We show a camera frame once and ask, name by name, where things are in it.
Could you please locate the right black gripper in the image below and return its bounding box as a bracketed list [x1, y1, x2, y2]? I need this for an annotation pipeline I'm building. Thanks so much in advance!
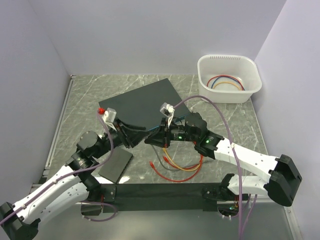
[145, 117, 199, 148]

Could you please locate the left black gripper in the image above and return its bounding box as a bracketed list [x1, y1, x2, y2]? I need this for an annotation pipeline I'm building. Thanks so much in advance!
[93, 116, 150, 158]

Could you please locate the grey ethernet cable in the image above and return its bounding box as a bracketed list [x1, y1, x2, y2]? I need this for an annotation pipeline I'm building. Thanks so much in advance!
[152, 146, 186, 171]

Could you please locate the red ethernet cable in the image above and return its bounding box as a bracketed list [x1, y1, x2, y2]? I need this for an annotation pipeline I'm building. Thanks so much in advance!
[149, 153, 205, 182]

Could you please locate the small black network switch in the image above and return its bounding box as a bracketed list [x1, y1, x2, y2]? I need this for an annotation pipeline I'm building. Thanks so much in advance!
[98, 147, 133, 184]

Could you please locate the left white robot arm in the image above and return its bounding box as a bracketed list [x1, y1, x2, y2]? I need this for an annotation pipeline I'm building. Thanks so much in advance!
[0, 119, 150, 240]

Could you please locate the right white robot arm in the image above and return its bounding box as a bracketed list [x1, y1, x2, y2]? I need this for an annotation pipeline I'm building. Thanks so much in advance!
[144, 113, 303, 207]

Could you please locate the black base bar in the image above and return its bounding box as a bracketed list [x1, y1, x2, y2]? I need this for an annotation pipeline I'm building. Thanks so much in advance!
[102, 182, 236, 212]

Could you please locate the white plastic tub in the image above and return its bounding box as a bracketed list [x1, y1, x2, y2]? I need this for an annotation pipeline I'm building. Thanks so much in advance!
[197, 54, 262, 104]

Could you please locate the orange ethernet cable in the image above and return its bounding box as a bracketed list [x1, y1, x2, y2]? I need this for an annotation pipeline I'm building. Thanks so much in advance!
[161, 147, 203, 172]

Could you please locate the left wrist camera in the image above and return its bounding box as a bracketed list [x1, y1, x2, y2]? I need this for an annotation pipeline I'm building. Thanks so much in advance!
[97, 107, 117, 129]

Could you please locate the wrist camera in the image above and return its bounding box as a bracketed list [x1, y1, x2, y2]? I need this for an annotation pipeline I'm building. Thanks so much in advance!
[97, 107, 117, 129]
[159, 102, 175, 122]

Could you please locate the large blue rack switch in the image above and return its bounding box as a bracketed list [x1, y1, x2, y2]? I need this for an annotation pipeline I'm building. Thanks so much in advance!
[99, 78, 182, 130]

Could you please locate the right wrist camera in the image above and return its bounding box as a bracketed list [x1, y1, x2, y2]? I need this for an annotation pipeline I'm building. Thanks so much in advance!
[159, 102, 175, 122]

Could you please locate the red cable in tub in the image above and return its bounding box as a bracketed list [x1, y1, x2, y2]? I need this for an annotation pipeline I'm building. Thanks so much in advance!
[206, 75, 246, 91]

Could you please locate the blue cable in tub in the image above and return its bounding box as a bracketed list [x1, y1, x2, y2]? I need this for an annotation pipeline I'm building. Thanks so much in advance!
[211, 76, 246, 91]

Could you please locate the yellow cable in tub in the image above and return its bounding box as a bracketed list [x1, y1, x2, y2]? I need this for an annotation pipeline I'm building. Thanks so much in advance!
[214, 81, 245, 91]

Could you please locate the aluminium frame rail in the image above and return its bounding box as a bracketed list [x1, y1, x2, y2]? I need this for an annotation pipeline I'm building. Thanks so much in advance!
[30, 74, 77, 193]

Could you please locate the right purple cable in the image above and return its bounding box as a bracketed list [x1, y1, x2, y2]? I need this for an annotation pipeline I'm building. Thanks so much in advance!
[172, 96, 258, 240]

